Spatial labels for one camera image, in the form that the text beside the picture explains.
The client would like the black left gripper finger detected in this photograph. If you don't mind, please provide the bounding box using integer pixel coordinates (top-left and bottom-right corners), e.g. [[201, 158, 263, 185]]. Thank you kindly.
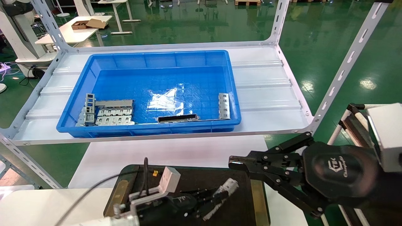
[[188, 199, 225, 221], [188, 188, 218, 202]]

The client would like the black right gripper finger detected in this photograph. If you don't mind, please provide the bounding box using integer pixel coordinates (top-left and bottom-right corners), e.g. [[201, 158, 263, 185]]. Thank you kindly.
[[249, 172, 331, 219], [228, 131, 315, 177]]

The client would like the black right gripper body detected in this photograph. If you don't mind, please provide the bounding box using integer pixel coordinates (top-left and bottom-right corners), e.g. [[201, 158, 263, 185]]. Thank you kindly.
[[302, 141, 381, 202]]

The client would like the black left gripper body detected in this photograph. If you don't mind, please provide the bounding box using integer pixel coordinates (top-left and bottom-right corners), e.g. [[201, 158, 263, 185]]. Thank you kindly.
[[138, 193, 200, 226]]

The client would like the small grey metal part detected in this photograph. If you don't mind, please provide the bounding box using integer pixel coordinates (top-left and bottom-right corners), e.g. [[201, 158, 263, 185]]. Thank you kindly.
[[203, 178, 240, 221]]

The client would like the black container with brass edges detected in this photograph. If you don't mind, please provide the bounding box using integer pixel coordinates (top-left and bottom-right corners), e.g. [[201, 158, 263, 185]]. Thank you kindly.
[[104, 165, 270, 226]]

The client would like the grey slotted metal part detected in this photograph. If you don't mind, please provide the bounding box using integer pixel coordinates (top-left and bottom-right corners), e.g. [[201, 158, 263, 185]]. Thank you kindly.
[[219, 93, 231, 120], [97, 108, 133, 116], [95, 116, 136, 126]]

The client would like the long dark metal part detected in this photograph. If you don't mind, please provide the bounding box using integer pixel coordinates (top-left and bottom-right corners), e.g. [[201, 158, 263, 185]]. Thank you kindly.
[[157, 114, 199, 123]]

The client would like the long grey metal part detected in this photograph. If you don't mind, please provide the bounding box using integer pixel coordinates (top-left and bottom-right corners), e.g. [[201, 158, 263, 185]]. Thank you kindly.
[[95, 99, 134, 109]]

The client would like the white metal shelf board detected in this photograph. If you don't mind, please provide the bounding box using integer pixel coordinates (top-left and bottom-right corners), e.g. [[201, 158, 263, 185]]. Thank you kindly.
[[13, 41, 314, 146]]

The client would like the white perforated shelf upright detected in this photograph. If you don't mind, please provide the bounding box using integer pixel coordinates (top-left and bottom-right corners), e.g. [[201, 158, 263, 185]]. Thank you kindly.
[[309, 2, 390, 134], [31, 0, 71, 52], [0, 132, 63, 189], [269, 0, 290, 44]]

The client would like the blue plastic bin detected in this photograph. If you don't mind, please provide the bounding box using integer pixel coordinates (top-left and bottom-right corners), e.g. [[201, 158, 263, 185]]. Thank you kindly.
[[57, 50, 242, 138]]

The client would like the open cardboard box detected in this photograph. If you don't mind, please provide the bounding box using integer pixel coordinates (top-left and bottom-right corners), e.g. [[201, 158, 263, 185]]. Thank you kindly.
[[71, 18, 108, 30]]

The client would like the white machine base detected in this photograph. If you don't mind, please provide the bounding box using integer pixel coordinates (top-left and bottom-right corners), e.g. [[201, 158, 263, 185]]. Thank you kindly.
[[0, 0, 57, 77]]

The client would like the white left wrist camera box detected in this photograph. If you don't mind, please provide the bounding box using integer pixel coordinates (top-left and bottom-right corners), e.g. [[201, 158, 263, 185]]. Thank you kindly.
[[129, 166, 182, 207]]

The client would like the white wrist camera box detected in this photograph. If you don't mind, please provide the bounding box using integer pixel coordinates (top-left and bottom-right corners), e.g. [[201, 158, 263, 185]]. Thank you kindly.
[[129, 166, 182, 207], [367, 103, 402, 173]]

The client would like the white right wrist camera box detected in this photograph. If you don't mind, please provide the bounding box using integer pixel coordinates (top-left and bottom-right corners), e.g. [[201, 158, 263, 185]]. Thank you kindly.
[[367, 103, 402, 173]]

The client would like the thin black cable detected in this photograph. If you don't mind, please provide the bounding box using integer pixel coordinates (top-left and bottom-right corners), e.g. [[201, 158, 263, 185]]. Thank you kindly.
[[55, 157, 150, 226]]

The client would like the small grey metal bracket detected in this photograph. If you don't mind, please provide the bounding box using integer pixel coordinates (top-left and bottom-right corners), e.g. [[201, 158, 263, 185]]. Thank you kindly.
[[75, 107, 86, 127]]

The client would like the grey metal frame part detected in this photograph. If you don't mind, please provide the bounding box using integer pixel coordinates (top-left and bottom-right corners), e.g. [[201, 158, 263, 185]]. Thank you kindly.
[[85, 93, 96, 126]]

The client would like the white desk with frame legs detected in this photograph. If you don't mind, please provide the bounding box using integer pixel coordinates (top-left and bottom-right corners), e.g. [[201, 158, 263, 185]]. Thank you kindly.
[[97, 0, 142, 35]]

